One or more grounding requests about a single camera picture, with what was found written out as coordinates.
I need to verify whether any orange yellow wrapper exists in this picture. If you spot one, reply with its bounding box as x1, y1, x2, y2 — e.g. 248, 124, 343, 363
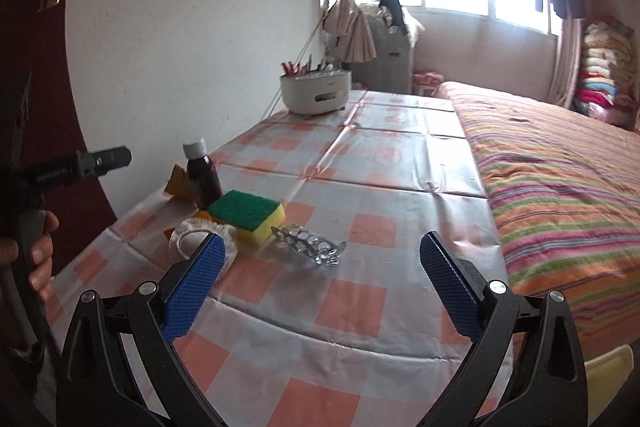
164, 164, 214, 240

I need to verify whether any brown medicine bottle white cap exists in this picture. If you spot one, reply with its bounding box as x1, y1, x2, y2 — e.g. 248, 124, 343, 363
182, 138, 222, 210

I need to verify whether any green yellow sponge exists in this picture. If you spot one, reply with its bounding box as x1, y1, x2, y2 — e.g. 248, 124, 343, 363
207, 190, 285, 246

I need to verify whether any silver blister pack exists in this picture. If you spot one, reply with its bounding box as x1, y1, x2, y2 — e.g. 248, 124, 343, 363
271, 223, 347, 267

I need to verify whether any cream plastic trash bin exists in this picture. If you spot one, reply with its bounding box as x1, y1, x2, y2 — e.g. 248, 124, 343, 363
585, 345, 634, 426

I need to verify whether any person's left hand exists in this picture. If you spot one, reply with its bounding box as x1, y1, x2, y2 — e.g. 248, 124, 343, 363
0, 210, 58, 303

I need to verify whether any striped colourful bed sheet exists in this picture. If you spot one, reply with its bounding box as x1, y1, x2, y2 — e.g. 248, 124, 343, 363
435, 81, 639, 359

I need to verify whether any pink checkered tablecloth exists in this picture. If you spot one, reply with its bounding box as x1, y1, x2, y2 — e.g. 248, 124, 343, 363
46, 89, 511, 427

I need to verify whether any dark red door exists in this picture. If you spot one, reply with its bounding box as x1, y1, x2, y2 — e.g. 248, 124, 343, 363
1, 0, 115, 281

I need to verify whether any white utensil holder tub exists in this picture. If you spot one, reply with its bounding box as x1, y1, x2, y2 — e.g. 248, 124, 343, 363
280, 69, 352, 116

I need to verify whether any stack of folded quilts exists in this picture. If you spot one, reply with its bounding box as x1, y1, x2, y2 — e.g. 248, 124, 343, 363
572, 15, 639, 130

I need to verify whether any grey standing air conditioner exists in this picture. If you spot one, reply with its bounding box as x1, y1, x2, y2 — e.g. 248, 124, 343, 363
349, 15, 414, 94

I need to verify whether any striped tied curtain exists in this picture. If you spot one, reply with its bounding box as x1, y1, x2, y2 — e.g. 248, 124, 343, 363
324, 0, 378, 64

